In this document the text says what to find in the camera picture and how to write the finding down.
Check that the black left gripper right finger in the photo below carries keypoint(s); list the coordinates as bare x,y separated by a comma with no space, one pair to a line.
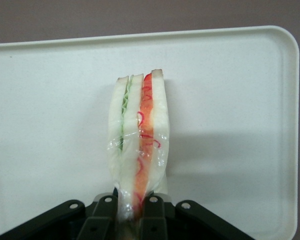
155,220

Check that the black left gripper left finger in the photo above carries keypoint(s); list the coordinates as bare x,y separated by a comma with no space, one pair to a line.
97,220

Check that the triangle sandwich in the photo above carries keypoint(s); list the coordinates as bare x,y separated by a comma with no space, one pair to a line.
140,125

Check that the cream plastic tray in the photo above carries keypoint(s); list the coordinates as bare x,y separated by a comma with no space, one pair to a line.
227,112

